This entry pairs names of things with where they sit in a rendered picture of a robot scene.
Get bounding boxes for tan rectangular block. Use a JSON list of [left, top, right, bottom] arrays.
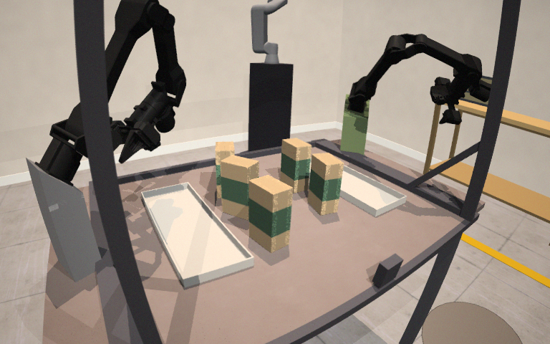
[[280, 138, 312, 193], [249, 175, 293, 253], [308, 153, 344, 215], [216, 141, 235, 199], [221, 155, 259, 220]]

